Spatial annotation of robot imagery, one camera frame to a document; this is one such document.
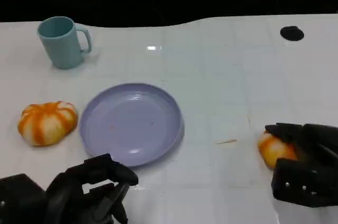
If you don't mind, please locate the orange and white bread roll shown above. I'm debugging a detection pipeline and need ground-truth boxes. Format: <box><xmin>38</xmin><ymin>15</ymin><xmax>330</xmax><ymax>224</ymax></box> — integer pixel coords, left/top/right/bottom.
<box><xmin>257</xmin><ymin>132</ymin><xmax>299</xmax><ymax>170</ymax></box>
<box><xmin>17</xmin><ymin>100</ymin><xmax>79</xmax><ymax>147</ymax></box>

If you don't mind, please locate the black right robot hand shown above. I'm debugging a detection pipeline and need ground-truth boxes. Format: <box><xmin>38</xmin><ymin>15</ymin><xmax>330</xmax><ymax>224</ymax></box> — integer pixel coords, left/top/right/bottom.
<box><xmin>264</xmin><ymin>122</ymin><xmax>338</xmax><ymax>208</ymax></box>

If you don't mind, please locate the pale green mug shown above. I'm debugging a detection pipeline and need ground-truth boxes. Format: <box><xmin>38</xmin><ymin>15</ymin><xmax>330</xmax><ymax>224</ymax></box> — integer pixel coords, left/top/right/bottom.
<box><xmin>36</xmin><ymin>16</ymin><xmax>93</xmax><ymax>70</ymax></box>

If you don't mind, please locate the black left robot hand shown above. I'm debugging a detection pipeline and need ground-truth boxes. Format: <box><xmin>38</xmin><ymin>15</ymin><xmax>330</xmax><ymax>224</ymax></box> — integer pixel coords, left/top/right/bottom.
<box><xmin>45</xmin><ymin>153</ymin><xmax>139</xmax><ymax>224</ymax></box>

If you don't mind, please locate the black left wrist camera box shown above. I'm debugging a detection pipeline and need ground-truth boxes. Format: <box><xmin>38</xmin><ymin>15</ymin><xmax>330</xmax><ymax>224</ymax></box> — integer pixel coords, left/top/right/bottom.
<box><xmin>0</xmin><ymin>173</ymin><xmax>48</xmax><ymax>224</ymax></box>

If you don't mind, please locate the lilac plate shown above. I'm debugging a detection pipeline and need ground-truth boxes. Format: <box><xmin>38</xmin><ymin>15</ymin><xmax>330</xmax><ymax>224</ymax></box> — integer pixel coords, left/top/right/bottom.
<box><xmin>79</xmin><ymin>82</ymin><xmax>185</xmax><ymax>167</ymax></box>

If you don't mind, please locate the black table cable grommet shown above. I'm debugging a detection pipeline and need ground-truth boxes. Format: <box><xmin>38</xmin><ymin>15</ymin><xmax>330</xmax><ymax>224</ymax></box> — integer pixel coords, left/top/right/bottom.
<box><xmin>279</xmin><ymin>25</ymin><xmax>305</xmax><ymax>42</ymax></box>

